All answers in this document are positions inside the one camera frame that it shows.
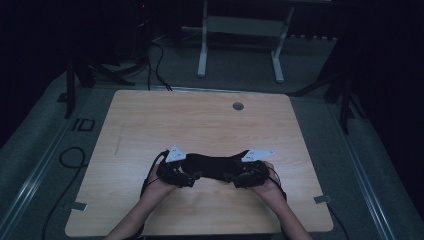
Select left hand-held gripper black cable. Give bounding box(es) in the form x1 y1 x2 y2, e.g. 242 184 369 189
139 149 171 199

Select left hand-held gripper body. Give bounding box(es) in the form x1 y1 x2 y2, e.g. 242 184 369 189
156 144 198 189

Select white desk frame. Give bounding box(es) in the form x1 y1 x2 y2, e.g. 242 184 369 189
181 0 296 84

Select person's right hand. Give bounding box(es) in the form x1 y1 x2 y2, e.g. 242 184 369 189
250 161 286 205

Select metal floor rail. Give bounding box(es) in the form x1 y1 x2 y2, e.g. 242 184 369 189
326 101 398 240
0 87 98 240

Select black metal stand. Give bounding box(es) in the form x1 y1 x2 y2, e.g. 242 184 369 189
288 71 368 135
56 54 136 120

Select person's left hand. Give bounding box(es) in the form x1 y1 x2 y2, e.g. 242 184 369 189
145 163 178 202

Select black cables on floor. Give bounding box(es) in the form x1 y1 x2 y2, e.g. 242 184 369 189
145 40 174 92

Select black sock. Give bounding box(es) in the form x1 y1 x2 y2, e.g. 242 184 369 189
199 149 250 183
181 152 234 183

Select black looped floor cable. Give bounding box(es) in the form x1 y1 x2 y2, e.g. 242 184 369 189
41 146 89 240

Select grey tape piece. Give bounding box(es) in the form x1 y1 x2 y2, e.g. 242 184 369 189
313 194 332 205
70 201 89 213

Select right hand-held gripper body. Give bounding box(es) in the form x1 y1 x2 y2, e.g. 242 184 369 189
232 148 276 190

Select right hand-held gripper black cable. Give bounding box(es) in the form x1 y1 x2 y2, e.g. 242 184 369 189
266 165 351 240

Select hand-held gripper black cable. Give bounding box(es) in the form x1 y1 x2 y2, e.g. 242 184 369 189
266 165 351 240
139 149 171 199

